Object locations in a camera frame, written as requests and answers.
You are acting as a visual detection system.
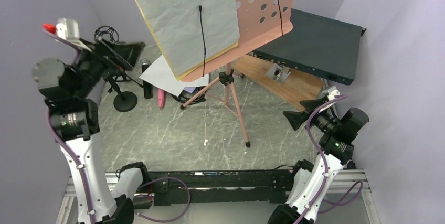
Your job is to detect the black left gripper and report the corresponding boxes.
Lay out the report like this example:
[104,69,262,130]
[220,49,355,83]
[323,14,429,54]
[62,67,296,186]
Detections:
[71,36,144,100]

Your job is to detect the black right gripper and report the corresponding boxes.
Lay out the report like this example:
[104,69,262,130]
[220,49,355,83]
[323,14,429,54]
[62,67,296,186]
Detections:
[283,97,340,132]

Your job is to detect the black tripod mic stand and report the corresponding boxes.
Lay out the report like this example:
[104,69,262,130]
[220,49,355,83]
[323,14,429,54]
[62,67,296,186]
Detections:
[93,25,143,88]

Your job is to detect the black silver handheld microphone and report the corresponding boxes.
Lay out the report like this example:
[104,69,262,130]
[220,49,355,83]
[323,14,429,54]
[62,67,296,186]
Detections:
[140,58,154,99]

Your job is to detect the black round-base mic stand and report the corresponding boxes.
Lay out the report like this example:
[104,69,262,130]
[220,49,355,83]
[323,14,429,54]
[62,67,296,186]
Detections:
[103,68,137,112]

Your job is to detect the pink small microphone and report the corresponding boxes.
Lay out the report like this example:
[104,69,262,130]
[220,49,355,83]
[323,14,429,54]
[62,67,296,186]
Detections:
[157,89,166,108]

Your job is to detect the grey paper sheet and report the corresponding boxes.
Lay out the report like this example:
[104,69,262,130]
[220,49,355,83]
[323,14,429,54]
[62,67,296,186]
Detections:
[121,0,241,77]

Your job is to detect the blue sheet music page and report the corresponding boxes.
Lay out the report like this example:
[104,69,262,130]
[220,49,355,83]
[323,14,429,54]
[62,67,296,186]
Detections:
[183,87,197,94]

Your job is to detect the yellow sheet music page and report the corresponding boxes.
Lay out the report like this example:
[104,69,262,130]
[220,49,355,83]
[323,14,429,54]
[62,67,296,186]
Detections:
[123,0,240,81]

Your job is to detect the pink tripod music stand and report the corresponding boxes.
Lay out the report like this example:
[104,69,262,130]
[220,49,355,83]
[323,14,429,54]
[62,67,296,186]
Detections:
[180,0,293,147]

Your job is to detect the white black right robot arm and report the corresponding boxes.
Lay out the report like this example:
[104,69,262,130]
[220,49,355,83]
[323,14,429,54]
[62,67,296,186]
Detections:
[268,95,369,223]

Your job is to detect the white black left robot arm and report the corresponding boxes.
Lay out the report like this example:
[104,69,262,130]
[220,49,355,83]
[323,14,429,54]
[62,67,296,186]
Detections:
[32,40,151,223]

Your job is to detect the wooden board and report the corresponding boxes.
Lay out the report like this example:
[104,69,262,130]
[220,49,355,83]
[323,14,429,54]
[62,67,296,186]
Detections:
[232,55,324,110]

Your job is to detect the dark teal rack unit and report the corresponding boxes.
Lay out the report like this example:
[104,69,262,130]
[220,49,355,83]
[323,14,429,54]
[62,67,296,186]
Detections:
[251,9,366,86]

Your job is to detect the silver metal bracket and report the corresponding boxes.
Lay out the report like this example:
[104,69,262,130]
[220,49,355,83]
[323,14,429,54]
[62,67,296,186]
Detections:
[266,63,291,84]

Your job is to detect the coiled black cable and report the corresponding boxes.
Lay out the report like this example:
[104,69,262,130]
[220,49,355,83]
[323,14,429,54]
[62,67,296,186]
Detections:
[172,85,209,105]

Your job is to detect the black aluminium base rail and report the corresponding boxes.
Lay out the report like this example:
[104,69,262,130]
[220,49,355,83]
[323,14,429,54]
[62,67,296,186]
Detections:
[55,168,379,224]

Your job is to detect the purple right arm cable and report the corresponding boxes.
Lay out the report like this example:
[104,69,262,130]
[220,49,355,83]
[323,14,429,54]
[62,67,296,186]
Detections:
[292,93,364,224]

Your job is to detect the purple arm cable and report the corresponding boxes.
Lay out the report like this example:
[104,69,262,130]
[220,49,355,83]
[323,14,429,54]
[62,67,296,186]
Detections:
[41,27,191,224]
[292,93,364,224]

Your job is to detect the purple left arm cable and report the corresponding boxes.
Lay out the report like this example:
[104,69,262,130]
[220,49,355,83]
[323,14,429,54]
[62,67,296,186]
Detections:
[41,27,191,224]

